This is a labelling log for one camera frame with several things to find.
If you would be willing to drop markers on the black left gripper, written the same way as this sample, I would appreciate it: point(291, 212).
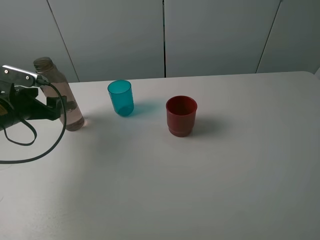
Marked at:
point(18, 103)

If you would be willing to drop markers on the clear smoky plastic bottle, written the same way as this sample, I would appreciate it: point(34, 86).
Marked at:
point(45, 67)

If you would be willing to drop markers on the teal translucent plastic cup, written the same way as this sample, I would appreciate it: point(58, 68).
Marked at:
point(121, 95)

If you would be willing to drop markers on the red plastic cup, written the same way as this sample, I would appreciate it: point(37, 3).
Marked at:
point(180, 115)

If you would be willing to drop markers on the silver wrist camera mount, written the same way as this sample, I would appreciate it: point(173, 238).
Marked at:
point(21, 77)

